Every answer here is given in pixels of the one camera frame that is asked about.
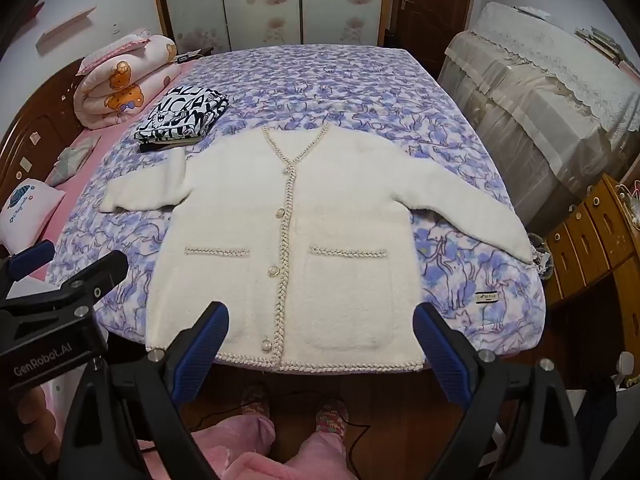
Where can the black white printed folded garment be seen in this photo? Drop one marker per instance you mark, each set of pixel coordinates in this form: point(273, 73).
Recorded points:
point(185, 110)

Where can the pink wall shelf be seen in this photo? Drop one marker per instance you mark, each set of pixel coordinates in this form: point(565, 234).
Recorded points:
point(65, 30)

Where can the dark wooden headboard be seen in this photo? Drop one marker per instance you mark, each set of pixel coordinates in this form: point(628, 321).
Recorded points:
point(35, 110)

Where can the person's left leg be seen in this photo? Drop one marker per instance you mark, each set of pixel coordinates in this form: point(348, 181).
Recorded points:
point(235, 445)

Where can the white lace cloth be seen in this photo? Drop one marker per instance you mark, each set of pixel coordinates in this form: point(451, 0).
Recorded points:
point(550, 45)

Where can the pink frilled pillow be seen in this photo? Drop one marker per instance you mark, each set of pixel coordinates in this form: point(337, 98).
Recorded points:
point(107, 55)

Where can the person's leg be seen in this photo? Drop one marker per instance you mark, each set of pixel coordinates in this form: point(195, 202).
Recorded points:
point(235, 445)
point(315, 460)

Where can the stack of books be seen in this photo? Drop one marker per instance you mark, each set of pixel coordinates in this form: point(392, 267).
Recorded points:
point(600, 42)

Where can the person's left knit slipper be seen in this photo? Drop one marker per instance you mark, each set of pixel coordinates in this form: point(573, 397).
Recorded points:
point(255, 400)

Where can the white knit cardigan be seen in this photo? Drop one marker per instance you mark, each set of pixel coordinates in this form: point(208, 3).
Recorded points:
point(240, 210)

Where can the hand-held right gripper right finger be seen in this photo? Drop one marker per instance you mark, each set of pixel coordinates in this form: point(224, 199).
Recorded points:
point(445, 355)

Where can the small white pink cushion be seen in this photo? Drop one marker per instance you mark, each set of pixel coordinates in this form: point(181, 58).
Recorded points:
point(25, 210)

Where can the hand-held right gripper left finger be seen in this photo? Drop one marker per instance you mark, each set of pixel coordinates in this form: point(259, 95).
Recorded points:
point(200, 355)

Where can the rolled bear-print quilt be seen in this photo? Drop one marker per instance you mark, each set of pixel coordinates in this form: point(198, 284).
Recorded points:
point(125, 90)

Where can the waste basket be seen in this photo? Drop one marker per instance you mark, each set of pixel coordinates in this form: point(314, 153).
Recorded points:
point(542, 257)

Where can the dark wooden door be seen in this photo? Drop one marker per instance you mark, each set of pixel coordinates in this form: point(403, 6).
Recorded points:
point(435, 5)

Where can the grey cloth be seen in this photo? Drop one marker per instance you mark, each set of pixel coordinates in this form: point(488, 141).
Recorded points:
point(75, 157)

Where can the blue cat-print blanket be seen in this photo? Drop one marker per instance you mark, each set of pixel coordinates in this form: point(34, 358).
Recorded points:
point(350, 85)

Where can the wooden drawer cabinet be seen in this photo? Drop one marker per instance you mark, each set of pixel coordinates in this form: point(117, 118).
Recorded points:
point(590, 240)

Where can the person's knit slipper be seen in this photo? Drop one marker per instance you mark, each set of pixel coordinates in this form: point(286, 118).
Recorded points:
point(255, 400)
point(331, 415)

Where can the small dark object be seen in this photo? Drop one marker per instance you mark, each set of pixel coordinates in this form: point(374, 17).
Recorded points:
point(190, 55)

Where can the white wall socket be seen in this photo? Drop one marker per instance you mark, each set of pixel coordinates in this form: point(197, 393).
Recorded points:
point(117, 29)

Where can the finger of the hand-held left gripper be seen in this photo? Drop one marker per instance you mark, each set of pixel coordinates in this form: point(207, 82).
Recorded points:
point(31, 257)
point(95, 276)

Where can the person's left hand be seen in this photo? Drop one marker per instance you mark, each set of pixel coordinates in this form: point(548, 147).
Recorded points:
point(32, 425)

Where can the beige covered furniture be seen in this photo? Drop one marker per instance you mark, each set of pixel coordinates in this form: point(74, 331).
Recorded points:
point(525, 125)

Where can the pink bed sheet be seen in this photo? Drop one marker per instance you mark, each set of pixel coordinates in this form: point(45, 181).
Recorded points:
point(75, 195)

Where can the person's right knit slipper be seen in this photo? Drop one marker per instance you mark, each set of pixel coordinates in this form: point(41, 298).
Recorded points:
point(331, 415)

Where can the person's right leg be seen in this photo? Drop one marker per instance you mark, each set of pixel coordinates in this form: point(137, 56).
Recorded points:
point(315, 460)

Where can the floral sliding-door wardrobe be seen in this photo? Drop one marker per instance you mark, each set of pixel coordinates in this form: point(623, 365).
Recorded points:
point(260, 5)

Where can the white chair base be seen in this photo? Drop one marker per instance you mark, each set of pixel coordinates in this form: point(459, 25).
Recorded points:
point(624, 365)

